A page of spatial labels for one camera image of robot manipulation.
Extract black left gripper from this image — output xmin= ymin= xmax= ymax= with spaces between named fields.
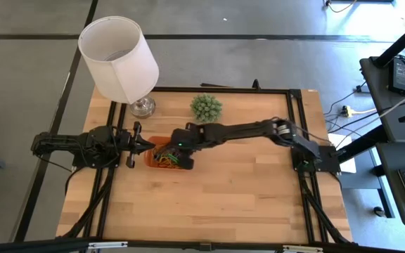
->
xmin=120 ymin=122 xmax=155 ymax=169

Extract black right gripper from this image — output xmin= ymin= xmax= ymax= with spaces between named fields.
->
xmin=172 ymin=122 xmax=205 ymax=171

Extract green rubber band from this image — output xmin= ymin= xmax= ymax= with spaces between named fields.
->
xmin=160 ymin=150 xmax=181 ymax=162

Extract yellow rubber band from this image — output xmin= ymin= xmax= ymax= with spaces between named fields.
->
xmin=156 ymin=158 xmax=181 ymax=169

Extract orange plastic bin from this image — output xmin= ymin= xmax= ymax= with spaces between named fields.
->
xmin=144 ymin=136 xmax=193 ymax=170

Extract green artificial potted plant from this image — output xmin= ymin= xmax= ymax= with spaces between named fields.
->
xmin=189 ymin=93 xmax=224 ymax=124

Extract black flat bar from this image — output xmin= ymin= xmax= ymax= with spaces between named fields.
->
xmin=200 ymin=82 xmax=232 ymax=89

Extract white shade table lamp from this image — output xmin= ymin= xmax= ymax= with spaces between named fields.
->
xmin=77 ymin=15 xmax=160 ymax=119

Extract black gantry beam silver brackets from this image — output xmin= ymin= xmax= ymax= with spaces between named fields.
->
xmin=0 ymin=237 xmax=405 ymax=253

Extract yellow white power strip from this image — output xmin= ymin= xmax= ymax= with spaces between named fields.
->
xmin=340 ymin=105 xmax=356 ymax=118

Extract black slanted strut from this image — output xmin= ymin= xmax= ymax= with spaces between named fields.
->
xmin=337 ymin=124 xmax=388 ymax=163

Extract black desk with adapter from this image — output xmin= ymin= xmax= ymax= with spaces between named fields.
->
xmin=359 ymin=55 xmax=405 ymax=143

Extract black desk with keyboard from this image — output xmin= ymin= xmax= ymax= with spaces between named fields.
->
xmin=375 ymin=141 xmax=405 ymax=228

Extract black power adapter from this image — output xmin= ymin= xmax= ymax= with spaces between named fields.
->
xmin=387 ymin=57 xmax=405 ymax=96

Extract black slanted pole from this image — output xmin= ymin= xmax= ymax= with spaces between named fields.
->
xmin=373 ymin=13 xmax=405 ymax=70

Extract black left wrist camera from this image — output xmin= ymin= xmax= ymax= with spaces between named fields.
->
xmin=117 ymin=126 xmax=134 ymax=141

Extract black power plug cable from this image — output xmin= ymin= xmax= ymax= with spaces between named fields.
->
xmin=323 ymin=81 xmax=368 ymax=117

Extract white cable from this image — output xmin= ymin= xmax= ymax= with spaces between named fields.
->
xmin=378 ymin=84 xmax=405 ymax=119

